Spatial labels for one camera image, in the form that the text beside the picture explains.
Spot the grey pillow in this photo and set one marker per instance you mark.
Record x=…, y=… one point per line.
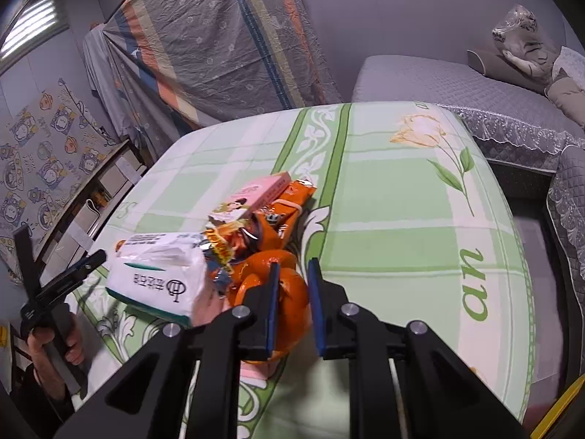
x=489, y=61

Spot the cartoon printed cloth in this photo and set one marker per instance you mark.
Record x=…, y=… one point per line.
x=45, y=146

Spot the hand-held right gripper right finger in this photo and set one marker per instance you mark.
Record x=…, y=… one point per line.
x=315, y=315

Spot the window blind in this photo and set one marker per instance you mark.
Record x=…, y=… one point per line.
x=32, y=27

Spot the white lace cushion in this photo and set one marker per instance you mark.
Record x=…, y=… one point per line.
x=571, y=61

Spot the low white cabinet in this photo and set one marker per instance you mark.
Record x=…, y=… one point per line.
x=105, y=178

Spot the white tissue pack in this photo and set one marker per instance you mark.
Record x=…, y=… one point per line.
x=155, y=279

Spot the person's left forearm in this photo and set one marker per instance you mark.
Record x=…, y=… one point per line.
x=32, y=398

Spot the pink cartoon box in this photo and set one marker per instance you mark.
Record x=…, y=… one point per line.
x=260, y=190

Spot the striped grey sheet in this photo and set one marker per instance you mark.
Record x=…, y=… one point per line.
x=219, y=41

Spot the person's left hand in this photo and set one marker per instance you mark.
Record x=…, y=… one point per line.
x=45, y=361

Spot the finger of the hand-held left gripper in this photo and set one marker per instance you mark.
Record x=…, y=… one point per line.
x=73, y=276
x=27, y=260

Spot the plush tiger in plastic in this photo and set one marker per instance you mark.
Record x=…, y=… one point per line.
x=521, y=41

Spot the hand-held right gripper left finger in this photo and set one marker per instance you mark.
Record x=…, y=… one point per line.
x=273, y=315

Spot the yellow red candy wrapper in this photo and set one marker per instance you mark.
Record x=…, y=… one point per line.
x=221, y=242

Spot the white paper strip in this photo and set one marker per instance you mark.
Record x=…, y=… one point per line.
x=125, y=169

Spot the grey sofa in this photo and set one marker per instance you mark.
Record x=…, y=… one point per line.
x=434, y=82

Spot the orange snack wrapper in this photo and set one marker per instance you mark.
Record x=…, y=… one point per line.
x=288, y=206

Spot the yellow trash bin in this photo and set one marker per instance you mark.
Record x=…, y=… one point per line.
x=555, y=414

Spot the plain grey cloth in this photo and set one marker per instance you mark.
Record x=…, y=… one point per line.
x=103, y=68

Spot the beige grey cushion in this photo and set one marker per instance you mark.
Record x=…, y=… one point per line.
x=569, y=96

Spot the green floral tablecloth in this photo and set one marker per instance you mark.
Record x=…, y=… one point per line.
x=388, y=238

